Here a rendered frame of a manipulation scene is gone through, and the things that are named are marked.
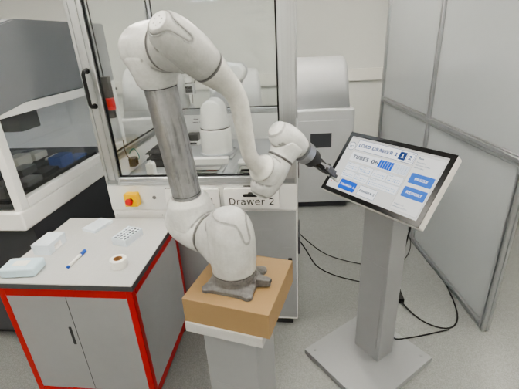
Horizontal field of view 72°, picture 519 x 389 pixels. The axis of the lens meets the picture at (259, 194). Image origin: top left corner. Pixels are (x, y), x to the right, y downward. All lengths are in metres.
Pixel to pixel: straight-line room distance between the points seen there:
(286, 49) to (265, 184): 0.66
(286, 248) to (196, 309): 0.87
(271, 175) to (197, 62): 0.49
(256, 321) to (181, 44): 0.82
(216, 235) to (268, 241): 0.89
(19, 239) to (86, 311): 0.73
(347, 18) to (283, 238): 3.62
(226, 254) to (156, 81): 0.55
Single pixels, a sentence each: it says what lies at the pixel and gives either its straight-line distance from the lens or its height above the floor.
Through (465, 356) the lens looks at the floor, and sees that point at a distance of 2.40.
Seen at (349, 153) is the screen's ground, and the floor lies 1.11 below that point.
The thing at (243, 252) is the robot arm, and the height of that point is 1.02.
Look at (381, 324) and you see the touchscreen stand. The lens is 1.99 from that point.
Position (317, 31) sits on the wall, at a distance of 5.00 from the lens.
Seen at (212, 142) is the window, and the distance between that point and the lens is 1.83.
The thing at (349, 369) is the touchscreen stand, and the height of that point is 0.03.
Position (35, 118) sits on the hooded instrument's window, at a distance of 2.27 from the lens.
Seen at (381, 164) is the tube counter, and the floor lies 1.11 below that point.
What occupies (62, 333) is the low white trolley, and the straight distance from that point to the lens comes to 1.91.
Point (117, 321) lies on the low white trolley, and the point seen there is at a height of 0.56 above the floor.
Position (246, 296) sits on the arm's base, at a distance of 1.20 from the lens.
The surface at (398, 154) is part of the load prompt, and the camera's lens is 1.62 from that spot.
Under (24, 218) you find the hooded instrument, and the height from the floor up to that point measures 0.87.
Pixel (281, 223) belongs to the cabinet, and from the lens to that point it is 1.93.
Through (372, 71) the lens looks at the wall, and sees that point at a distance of 5.15.
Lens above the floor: 1.64
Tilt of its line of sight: 24 degrees down
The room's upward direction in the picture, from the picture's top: 3 degrees counter-clockwise
